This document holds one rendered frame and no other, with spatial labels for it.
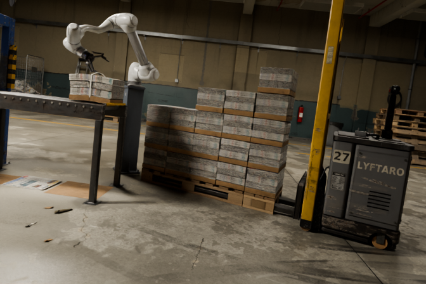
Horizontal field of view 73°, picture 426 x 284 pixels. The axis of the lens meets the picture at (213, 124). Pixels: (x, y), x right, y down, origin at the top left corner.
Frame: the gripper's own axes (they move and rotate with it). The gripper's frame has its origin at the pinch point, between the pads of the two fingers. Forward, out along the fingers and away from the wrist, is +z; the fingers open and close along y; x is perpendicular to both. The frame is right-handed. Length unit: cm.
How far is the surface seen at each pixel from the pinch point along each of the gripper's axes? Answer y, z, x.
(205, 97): -29, 88, -27
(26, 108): 58, -21, 33
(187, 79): -18, -50, -703
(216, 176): 28, 141, -20
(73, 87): 27.2, -6.5, 13.0
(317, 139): -53, 182, 28
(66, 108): 39, 7, 32
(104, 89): 12.9, 16.3, 13.3
